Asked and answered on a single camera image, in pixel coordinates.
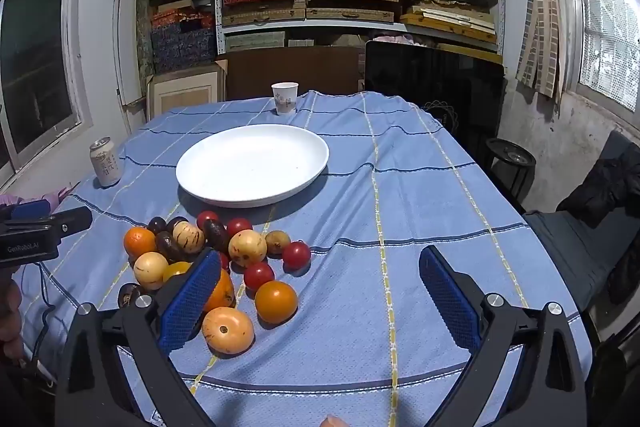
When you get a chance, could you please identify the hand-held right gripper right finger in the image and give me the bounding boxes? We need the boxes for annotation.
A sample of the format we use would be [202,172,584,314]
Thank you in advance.
[419,245,587,427]

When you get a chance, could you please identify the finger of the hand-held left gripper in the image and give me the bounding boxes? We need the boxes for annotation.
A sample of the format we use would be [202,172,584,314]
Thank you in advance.
[47,206,94,237]
[10,200,52,221]

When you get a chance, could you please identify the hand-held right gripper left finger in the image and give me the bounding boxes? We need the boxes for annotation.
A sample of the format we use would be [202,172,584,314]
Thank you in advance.
[54,248,223,427]

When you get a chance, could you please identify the orange mandarin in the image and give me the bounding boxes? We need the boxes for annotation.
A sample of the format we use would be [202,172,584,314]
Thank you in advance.
[123,227,158,259]
[202,269,236,314]

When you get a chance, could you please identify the yellow green tomato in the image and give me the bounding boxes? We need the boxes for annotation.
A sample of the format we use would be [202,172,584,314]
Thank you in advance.
[162,261,193,285]

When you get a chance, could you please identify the pale orange tomato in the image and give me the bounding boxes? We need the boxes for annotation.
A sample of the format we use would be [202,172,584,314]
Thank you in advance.
[202,307,255,355]

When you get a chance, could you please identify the pale yellow pepino melon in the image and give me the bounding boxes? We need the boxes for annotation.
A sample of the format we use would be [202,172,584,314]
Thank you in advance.
[172,221,206,255]
[228,229,268,269]
[132,252,169,288]

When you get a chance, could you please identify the dark brown oval fruit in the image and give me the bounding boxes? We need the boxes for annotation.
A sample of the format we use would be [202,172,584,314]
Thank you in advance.
[202,219,231,254]

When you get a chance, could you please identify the tan round fruit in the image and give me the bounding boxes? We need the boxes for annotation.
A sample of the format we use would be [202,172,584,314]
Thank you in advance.
[265,230,292,258]

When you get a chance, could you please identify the white plate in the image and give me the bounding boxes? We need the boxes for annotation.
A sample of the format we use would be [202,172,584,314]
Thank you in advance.
[175,124,330,208]

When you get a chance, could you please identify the person's left hand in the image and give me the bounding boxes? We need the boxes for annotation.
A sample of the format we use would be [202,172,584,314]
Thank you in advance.
[0,282,25,360]

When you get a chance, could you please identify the pink cloth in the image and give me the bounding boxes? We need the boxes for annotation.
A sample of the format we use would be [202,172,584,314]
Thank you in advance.
[0,188,76,210]

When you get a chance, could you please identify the white drink can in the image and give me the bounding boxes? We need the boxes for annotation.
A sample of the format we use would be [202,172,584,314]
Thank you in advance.
[89,137,122,188]

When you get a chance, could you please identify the grey chair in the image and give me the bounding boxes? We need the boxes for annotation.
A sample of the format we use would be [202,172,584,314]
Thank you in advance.
[522,129,640,338]

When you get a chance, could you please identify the blue checked tablecloth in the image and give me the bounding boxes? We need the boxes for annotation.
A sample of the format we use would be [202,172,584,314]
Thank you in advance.
[10,89,596,427]

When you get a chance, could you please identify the dark framed window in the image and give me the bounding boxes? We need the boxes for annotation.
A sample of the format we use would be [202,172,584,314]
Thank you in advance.
[0,0,93,188]

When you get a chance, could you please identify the black round stool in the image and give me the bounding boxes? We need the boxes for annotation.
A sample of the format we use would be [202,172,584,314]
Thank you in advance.
[485,138,537,208]

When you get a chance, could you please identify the white leaning board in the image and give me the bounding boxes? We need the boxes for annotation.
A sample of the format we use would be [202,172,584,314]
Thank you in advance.
[113,0,151,118]

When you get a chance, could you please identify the black garment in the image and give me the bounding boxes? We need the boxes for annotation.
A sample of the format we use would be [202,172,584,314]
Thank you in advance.
[556,147,640,228]

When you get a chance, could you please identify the green patterned panel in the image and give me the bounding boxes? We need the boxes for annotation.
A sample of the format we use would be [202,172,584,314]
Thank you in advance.
[135,0,156,82]

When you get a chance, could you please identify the white paper cup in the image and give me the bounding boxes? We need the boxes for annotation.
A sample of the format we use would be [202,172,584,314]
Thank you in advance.
[271,82,299,115]

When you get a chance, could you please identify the brown cardboard sheet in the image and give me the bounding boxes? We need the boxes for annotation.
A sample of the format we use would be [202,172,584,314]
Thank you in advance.
[225,46,366,100]

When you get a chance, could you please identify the hanging woven tan strips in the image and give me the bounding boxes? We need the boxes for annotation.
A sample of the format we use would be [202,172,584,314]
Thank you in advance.
[515,0,563,98]

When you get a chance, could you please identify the barred window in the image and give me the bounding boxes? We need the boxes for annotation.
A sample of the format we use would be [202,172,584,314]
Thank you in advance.
[560,0,640,112]

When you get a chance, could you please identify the black cable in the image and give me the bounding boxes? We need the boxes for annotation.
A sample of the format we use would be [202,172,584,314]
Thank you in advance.
[37,264,58,358]

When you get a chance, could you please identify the wooden picture frame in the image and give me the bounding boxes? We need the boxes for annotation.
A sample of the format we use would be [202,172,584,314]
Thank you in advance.
[147,59,228,118]

